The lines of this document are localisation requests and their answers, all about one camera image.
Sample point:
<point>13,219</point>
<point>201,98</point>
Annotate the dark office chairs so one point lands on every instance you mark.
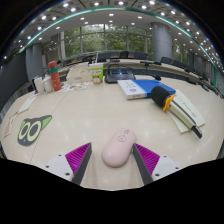
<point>140,55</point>

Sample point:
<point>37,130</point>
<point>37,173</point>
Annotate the blue and white book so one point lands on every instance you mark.
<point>140,88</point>

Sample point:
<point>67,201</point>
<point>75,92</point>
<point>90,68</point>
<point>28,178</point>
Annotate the cat-shaped grey green mouse pad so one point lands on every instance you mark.
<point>30,131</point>

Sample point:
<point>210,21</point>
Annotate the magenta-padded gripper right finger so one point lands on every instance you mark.
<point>148,160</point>

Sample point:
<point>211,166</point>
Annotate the green and white paper cup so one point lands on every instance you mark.
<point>97,75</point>

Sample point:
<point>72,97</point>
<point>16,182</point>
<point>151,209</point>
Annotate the cream cardboard box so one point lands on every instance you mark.
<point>78,74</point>

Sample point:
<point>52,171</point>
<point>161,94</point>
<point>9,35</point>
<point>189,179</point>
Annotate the ceiling lights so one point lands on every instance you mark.
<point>110,15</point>

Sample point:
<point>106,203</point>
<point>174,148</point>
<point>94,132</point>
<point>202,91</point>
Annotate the pink computer mouse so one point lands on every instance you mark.
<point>118,148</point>

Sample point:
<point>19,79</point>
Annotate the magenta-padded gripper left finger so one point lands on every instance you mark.
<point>76,159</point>

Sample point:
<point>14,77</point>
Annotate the colourful printed leaflet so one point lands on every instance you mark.
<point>75,87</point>

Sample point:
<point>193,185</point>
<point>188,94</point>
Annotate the red drink bottle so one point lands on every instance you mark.
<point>55,78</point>

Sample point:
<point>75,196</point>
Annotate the white booklet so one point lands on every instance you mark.
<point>193,110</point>

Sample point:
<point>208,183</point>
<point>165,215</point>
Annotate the red and white leaflet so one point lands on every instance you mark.
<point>11,123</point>

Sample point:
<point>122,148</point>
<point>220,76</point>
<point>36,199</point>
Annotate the white printed paper sheet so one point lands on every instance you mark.
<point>28,103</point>

